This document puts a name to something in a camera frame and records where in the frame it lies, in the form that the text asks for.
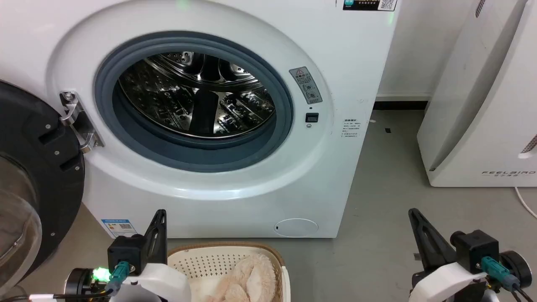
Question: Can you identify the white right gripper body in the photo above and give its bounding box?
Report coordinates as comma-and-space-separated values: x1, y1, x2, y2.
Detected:
411, 260, 490, 302

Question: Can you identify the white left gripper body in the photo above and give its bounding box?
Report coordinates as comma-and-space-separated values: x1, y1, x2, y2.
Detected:
121, 263, 193, 302

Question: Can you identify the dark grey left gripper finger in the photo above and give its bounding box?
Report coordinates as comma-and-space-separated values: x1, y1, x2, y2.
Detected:
144, 208, 169, 265

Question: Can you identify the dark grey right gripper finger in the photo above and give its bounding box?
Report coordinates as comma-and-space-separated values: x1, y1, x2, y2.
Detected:
408, 208, 457, 271

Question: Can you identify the metal washer door hinge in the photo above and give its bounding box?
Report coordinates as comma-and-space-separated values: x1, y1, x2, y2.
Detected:
59, 91, 105, 154

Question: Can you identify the stainless steel washing machine drum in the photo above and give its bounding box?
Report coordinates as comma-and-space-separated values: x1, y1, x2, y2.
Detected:
118, 51, 276, 139

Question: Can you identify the black washing machine door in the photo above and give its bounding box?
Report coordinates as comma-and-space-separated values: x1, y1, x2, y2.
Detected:
0, 80, 86, 291

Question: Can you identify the blue energy label sticker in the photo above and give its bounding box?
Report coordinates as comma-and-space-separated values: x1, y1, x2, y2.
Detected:
100, 218, 138, 239

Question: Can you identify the beige perforated laundry basket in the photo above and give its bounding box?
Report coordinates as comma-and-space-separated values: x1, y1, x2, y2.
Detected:
167, 242, 291, 302

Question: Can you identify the grey rubber door gasket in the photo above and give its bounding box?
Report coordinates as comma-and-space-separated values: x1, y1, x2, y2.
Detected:
94, 31, 295, 174

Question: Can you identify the white Feelbird air purifier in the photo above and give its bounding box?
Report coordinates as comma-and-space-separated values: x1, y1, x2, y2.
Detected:
416, 0, 537, 188

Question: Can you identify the grey warning sticker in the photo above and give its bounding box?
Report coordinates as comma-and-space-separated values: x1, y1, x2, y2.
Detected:
289, 66, 323, 105

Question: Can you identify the white front-load washing machine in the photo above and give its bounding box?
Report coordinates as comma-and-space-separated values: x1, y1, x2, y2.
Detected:
0, 0, 399, 239

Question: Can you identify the dark sticker with QR code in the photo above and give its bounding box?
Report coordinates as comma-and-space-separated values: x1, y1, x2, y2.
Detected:
342, 0, 398, 12

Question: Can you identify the right cable with teal plug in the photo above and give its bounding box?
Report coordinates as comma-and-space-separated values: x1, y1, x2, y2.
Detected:
481, 256, 537, 302

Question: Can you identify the white power cable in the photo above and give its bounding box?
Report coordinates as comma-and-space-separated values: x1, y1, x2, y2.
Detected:
514, 186, 537, 220

